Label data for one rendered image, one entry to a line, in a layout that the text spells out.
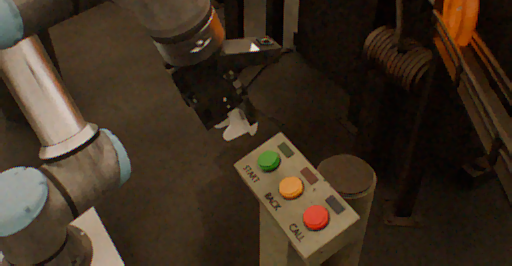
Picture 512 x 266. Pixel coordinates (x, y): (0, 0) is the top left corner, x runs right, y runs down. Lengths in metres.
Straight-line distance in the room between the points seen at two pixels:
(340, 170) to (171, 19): 0.54
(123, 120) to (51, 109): 0.83
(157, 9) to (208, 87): 0.16
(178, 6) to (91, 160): 0.68
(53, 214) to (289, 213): 0.58
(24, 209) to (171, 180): 0.68
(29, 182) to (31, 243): 0.13
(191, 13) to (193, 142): 1.27
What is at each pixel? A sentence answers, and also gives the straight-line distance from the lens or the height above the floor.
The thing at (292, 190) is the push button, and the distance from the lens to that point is 0.86.
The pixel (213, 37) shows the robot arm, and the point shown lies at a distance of 0.65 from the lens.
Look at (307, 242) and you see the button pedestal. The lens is 0.82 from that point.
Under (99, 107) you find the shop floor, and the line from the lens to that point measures 2.10.
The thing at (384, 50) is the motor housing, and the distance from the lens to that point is 1.44.
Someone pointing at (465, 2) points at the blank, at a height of 0.76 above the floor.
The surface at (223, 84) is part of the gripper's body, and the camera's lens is 0.72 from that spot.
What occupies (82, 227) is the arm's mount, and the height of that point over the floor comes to 0.17.
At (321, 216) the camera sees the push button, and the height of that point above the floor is 0.61.
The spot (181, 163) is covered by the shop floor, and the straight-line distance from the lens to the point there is 1.78.
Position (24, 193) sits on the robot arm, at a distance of 1.19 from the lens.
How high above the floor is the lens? 1.24
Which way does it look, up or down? 40 degrees down
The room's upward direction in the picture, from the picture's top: straight up
